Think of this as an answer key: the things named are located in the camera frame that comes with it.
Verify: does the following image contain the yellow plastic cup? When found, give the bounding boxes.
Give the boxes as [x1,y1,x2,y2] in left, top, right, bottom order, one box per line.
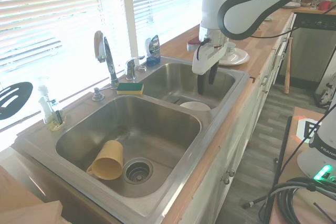
[86,140,124,182]

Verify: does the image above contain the wide white window blind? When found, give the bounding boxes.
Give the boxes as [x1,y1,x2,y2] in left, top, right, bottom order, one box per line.
[0,0,124,133]

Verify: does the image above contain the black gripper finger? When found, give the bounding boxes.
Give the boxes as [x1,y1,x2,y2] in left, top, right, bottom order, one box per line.
[197,72,208,96]
[208,61,219,86]

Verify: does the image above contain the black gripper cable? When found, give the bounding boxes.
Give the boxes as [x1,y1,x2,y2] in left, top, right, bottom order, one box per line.
[196,5,336,60]

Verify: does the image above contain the narrow white window blind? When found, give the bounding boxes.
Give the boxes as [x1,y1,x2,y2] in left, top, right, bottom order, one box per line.
[130,0,222,53]

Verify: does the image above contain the printed marker tag sheet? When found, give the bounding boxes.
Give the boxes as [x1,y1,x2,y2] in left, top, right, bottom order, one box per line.
[295,117,325,141]

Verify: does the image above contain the cardboard box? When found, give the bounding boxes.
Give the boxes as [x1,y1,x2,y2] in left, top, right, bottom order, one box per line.
[0,165,64,224]

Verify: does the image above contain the white kitchen cabinets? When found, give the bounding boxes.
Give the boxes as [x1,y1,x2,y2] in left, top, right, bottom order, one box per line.
[167,11,297,224]

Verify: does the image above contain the yellow and green sponge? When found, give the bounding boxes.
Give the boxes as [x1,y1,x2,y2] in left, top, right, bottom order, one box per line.
[116,82,145,95]

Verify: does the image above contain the white plate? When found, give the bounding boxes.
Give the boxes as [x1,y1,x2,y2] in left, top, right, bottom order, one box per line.
[217,48,250,66]

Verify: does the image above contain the chrome faucet lever handle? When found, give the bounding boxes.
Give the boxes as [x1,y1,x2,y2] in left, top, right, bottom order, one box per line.
[123,55,145,81]

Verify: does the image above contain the stainless steel double sink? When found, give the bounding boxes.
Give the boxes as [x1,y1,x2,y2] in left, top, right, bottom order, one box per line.
[12,55,250,224]

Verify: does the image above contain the Dawn dish soap bottle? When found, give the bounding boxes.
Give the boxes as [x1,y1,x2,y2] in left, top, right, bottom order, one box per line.
[145,34,162,67]

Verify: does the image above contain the stainless steel dishwasher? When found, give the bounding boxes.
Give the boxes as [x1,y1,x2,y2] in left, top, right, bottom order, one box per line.
[277,12,336,86]

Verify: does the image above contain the black slotted spatula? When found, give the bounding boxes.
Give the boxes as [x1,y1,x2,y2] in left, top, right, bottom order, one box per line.
[0,81,34,121]

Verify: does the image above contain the clear glass spray bottle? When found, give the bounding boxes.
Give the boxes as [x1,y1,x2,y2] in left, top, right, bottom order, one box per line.
[37,77,67,132]

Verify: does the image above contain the white bowl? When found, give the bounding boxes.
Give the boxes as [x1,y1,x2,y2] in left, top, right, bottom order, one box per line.
[179,101,212,112]

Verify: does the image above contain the white teacup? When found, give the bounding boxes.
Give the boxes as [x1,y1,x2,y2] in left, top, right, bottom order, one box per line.
[224,41,237,56]

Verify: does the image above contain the metal sink drain strainer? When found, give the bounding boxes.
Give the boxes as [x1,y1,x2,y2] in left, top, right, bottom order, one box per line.
[122,157,154,185]

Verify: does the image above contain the chrome gooseneck faucet spout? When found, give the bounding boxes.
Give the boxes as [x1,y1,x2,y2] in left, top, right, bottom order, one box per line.
[93,30,120,90]

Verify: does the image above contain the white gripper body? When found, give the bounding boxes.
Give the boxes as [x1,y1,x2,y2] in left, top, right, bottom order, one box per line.
[191,39,229,76]

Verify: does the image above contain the red and white container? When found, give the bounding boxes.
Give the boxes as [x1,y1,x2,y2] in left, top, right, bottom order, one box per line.
[186,38,202,52]

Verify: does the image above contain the coiled black cable bundle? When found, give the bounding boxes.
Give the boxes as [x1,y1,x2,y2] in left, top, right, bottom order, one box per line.
[258,176,336,224]

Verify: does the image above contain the black stand pole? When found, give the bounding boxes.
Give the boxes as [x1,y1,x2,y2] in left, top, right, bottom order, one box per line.
[267,115,293,201]

